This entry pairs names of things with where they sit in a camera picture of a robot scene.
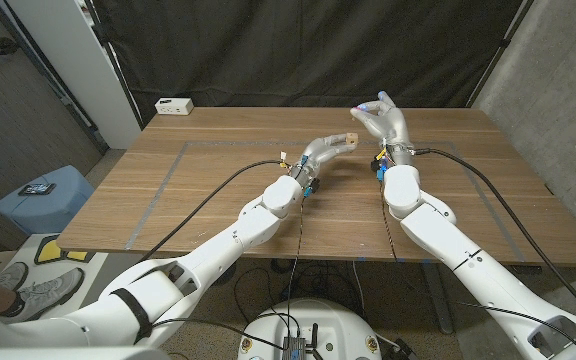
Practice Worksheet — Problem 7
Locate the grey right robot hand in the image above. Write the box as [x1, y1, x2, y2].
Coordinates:
[350, 90, 415, 166]

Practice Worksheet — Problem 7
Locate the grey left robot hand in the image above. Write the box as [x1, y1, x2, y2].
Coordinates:
[290, 131, 350, 186]

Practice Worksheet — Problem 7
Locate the black backdrop curtain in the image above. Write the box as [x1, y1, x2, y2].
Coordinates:
[87, 0, 537, 127]

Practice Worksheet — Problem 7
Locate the black backdrop stand pole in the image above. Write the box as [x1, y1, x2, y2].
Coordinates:
[83, 0, 145, 130]
[466, 0, 537, 109]

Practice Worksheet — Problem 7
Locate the white power strip box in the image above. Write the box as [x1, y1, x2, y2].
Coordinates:
[154, 97, 195, 116]

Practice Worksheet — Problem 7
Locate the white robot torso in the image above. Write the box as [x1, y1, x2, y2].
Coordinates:
[237, 298, 383, 360]

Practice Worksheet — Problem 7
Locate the grey table leg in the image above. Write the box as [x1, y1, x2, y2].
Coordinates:
[420, 262, 455, 335]

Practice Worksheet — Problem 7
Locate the black plug beside torso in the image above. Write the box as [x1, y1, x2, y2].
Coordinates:
[391, 338, 417, 360]

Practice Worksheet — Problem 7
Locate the blue plastic stool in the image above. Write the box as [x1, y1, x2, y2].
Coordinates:
[0, 165, 96, 236]

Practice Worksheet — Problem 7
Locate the black smartphone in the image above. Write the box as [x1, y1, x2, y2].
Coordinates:
[18, 182, 58, 197]

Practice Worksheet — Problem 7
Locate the white board yellow black marking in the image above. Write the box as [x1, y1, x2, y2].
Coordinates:
[20, 232, 112, 274]

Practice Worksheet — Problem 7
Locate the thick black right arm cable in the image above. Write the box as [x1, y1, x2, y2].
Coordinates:
[412, 147, 576, 331]

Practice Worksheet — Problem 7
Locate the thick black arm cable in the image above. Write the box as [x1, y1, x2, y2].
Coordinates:
[137, 158, 292, 265]
[412, 147, 576, 331]

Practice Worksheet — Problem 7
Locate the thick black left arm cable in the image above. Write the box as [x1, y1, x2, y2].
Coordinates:
[137, 158, 292, 265]

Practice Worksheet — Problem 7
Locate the thin black left wrist wire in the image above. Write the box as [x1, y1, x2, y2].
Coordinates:
[285, 195, 307, 346]

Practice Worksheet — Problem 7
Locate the thin black wrist wire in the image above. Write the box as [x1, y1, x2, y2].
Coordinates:
[378, 179, 576, 351]
[285, 195, 307, 346]

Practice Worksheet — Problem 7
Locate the thin black right wrist wire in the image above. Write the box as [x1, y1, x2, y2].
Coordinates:
[378, 179, 576, 351]

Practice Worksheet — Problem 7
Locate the black floor cable tangle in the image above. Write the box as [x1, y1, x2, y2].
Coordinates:
[232, 258, 364, 321]

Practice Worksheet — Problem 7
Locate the white floor cable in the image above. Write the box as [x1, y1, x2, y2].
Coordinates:
[351, 260, 367, 314]

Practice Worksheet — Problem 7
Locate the black metal rail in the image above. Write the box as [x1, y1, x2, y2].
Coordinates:
[0, 0, 109, 154]

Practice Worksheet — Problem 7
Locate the white wall panel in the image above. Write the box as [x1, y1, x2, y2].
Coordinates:
[5, 0, 142, 150]

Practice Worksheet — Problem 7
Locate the black door handle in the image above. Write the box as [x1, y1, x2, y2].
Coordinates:
[0, 37, 22, 56]

